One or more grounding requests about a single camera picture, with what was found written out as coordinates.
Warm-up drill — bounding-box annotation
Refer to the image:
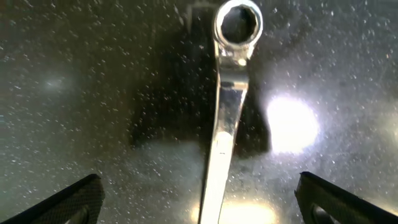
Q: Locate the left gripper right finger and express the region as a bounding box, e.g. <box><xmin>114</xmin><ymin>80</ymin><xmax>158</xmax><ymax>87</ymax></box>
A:
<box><xmin>294</xmin><ymin>171</ymin><xmax>398</xmax><ymax>224</ymax></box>

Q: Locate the wrench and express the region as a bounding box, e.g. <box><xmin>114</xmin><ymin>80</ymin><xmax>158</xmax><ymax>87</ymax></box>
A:
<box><xmin>198</xmin><ymin>0</ymin><xmax>264</xmax><ymax>224</ymax></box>

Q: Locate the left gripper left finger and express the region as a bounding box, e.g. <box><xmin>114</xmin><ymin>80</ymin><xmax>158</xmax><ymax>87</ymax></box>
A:
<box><xmin>0</xmin><ymin>173</ymin><xmax>106</xmax><ymax>224</ymax></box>

